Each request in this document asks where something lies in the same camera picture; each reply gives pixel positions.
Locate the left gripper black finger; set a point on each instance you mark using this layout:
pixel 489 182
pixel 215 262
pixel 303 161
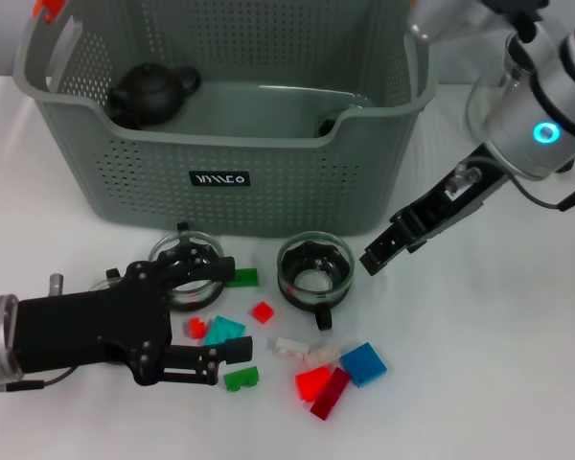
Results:
pixel 239 350

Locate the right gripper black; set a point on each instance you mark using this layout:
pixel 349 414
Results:
pixel 455 206

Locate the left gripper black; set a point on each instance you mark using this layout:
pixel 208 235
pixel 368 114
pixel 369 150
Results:
pixel 86 330

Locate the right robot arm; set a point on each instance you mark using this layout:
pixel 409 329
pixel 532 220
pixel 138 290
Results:
pixel 532 124

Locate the grey-green perforated storage bin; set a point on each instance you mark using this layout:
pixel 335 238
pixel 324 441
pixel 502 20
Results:
pixel 268 191

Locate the green toy brick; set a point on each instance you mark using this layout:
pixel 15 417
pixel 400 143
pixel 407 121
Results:
pixel 242 278
pixel 239 379

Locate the teal square toy plate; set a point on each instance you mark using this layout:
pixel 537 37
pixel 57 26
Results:
pixel 223 328

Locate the small red square brick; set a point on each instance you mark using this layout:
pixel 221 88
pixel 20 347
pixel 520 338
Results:
pixel 262 312

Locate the small orange-red notched brick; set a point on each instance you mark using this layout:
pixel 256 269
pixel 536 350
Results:
pixel 196 328

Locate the bright red toy brick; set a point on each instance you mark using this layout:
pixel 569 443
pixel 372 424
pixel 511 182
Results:
pixel 311 382

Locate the dark red flat brick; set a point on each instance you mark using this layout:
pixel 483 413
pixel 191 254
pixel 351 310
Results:
pixel 330 395

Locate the blue square toy plate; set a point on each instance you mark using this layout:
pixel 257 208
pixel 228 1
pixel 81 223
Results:
pixel 363 364

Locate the right gripper silver plug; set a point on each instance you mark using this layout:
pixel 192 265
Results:
pixel 462 179

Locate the black clay teapot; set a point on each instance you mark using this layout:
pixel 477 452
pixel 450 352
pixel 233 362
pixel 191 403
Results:
pixel 148 96

